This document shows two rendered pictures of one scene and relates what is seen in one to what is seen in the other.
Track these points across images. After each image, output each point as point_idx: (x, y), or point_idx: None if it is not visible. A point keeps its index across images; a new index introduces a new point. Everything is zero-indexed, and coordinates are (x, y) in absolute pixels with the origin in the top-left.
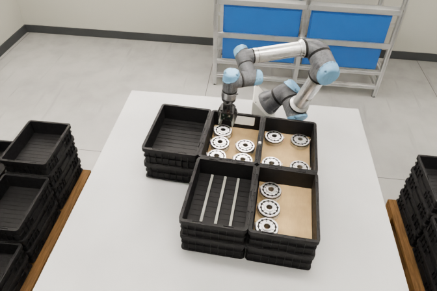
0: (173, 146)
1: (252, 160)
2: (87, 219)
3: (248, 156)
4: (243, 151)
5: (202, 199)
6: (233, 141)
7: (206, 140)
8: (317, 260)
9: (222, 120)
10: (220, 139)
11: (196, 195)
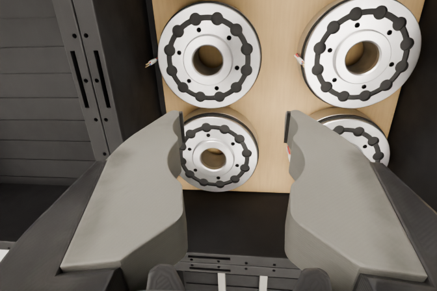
0: (16, 98)
1: (383, 120)
2: (6, 252)
3: (369, 134)
4: (346, 103)
5: (211, 282)
6: None
7: (133, 121)
8: None
9: (176, 126)
10: (207, 40)
11: (189, 274)
